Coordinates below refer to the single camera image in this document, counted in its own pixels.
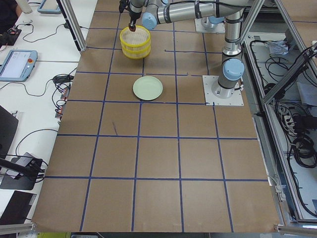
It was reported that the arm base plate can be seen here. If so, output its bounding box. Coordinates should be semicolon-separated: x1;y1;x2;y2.
195;16;225;34
202;75;244;107

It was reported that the blue teach pendant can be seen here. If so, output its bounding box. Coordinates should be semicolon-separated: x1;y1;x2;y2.
37;0;61;14
0;50;38;82

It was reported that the black cable bundle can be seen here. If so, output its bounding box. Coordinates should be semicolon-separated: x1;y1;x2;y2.
287;128;317;169

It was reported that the yellow steamer layer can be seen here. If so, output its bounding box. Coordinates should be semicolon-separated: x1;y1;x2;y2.
119;25;151;51
122;46;151;60

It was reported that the black power adapter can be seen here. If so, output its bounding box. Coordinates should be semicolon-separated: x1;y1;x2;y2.
53;75;74;84

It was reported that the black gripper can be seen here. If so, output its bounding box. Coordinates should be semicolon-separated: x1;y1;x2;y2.
129;11;142;29

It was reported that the aluminium frame post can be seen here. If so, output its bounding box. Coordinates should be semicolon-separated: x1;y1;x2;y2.
56;0;87;53

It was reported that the light green plate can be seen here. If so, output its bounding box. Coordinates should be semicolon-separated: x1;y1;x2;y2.
133;76;163;101

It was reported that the brown red bun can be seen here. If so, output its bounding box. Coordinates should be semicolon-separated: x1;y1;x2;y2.
128;25;136;32

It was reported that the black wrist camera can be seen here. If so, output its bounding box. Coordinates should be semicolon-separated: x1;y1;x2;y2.
118;0;130;13

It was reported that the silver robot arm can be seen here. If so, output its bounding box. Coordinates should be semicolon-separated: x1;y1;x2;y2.
119;0;247;99

